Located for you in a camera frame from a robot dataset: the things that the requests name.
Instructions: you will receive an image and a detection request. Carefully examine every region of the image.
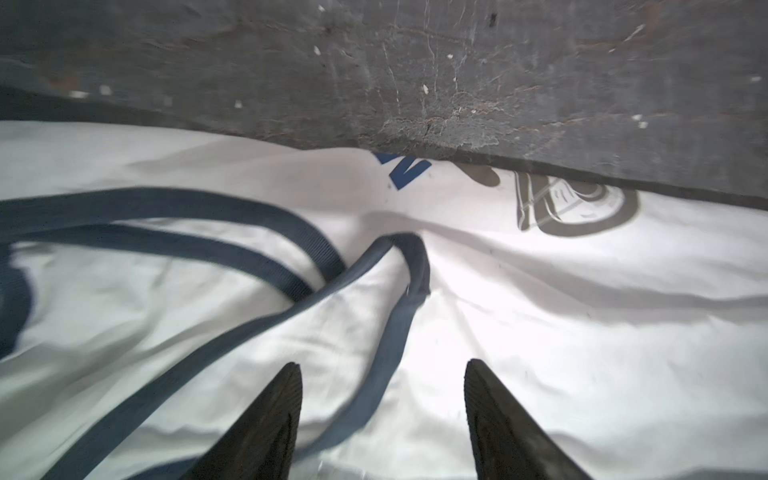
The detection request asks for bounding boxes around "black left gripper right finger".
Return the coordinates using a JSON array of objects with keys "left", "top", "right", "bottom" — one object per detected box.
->
[{"left": 464, "top": 359, "right": 591, "bottom": 480}]

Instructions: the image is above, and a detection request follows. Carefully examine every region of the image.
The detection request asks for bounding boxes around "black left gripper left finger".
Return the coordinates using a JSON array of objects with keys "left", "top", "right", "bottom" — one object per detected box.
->
[{"left": 182, "top": 362, "right": 303, "bottom": 480}]

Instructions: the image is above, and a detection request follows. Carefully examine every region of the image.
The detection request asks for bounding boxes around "white tank top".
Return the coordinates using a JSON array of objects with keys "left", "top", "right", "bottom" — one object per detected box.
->
[{"left": 1, "top": 121, "right": 767, "bottom": 479}]

